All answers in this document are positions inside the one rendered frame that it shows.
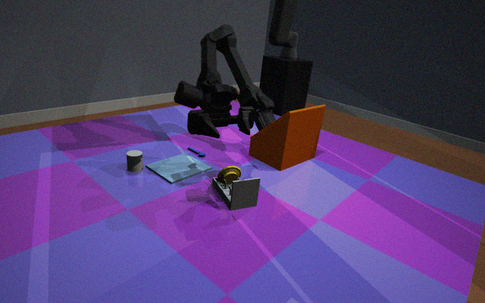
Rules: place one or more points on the olive-yellow round plate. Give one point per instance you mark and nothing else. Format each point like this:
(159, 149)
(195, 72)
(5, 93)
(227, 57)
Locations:
(230, 173)

